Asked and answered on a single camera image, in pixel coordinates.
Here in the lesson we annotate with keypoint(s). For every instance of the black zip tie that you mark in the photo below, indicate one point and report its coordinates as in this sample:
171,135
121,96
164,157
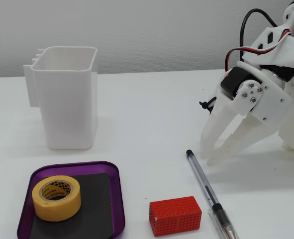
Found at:
205,104

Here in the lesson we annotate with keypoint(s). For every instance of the purple metal tray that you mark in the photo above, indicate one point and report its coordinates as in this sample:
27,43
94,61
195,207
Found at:
99,167

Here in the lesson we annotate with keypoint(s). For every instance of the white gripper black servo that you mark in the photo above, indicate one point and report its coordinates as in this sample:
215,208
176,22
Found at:
269,100

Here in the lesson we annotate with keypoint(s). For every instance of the white plastic box container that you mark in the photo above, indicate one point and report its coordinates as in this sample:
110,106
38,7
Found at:
67,104

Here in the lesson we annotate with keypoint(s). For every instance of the yellow masking tape roll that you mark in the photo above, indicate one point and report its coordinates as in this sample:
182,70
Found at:
57,211

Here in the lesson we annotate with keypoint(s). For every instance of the red perforated block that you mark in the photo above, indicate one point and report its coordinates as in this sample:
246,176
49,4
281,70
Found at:
176,219

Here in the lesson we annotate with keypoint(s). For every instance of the clear black ballpoint pen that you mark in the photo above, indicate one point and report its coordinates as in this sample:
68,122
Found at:
217,209

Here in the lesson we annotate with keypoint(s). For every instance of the black rectangular tray mat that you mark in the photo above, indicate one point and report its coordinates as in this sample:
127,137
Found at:
92,214

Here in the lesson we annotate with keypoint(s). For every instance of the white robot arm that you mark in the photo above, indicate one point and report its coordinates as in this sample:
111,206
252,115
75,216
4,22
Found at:
281,52

